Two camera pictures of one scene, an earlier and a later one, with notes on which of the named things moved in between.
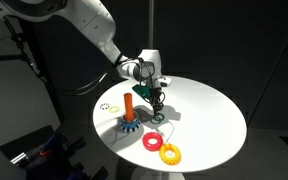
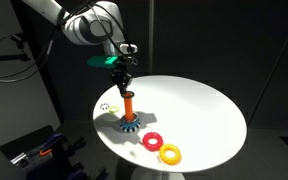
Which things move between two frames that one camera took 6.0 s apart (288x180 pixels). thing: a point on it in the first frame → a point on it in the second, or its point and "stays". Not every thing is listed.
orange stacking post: (128, 106) stays
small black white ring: (104, 106) stays
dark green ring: (158, 117) → (124, 96)
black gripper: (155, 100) → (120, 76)
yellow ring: (169, 160) stays
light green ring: (114, 107) stays
